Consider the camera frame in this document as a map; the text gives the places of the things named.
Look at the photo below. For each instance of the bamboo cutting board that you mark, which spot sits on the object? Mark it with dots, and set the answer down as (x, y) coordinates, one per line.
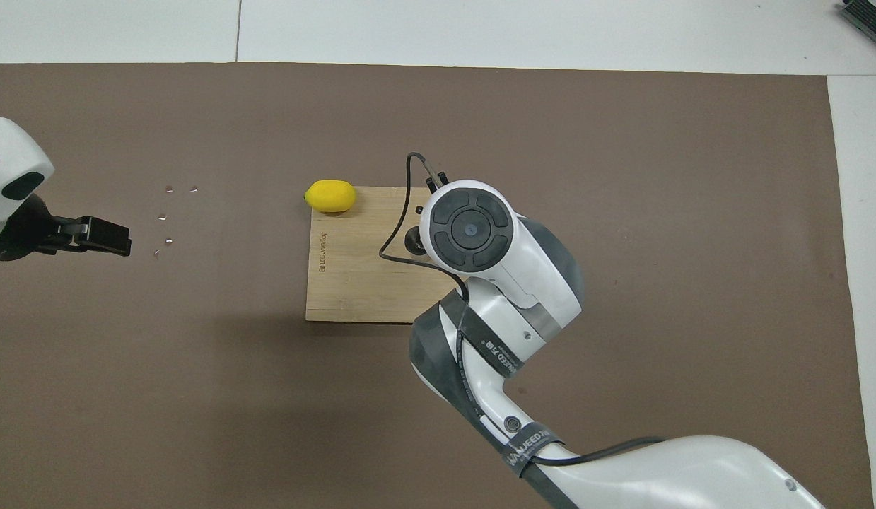
(353, 268)

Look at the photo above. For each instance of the steel double jigger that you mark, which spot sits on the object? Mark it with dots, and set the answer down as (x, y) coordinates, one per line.
(413, 242)

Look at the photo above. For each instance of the yellow lemon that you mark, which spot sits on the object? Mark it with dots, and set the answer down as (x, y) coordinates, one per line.
(330, 196)

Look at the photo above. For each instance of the grey ribbed metal device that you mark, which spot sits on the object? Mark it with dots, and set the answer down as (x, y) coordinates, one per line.
(867, 15)

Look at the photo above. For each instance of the brown table mat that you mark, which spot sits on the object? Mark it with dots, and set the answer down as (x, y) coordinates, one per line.
(197, 410)

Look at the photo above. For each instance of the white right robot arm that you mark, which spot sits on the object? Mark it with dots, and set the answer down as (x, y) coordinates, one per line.
(494, 283)

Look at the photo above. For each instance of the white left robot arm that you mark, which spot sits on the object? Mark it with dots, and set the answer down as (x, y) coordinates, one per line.
(6, 162)

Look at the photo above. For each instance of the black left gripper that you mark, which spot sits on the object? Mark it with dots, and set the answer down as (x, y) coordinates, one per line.
(24, 233)

